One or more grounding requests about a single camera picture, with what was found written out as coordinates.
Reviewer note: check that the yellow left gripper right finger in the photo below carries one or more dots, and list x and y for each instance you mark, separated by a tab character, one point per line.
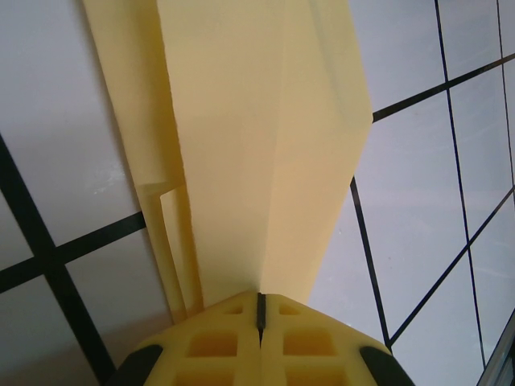
310	346

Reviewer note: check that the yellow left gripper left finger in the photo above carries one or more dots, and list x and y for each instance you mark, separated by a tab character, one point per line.
217	346

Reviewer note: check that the long aluminium mounting rail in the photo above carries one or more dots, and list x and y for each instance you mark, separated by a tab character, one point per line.
505	362

